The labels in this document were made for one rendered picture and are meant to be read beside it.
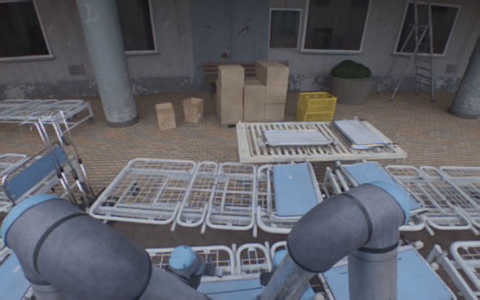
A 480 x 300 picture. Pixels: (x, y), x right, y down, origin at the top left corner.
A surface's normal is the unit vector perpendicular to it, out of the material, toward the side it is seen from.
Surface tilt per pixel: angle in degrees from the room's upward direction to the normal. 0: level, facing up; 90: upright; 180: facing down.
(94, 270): 51
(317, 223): 44
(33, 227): 25
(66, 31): 90
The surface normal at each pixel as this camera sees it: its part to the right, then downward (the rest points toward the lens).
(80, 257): 0.38, -0.33
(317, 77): 0.08, 0.51
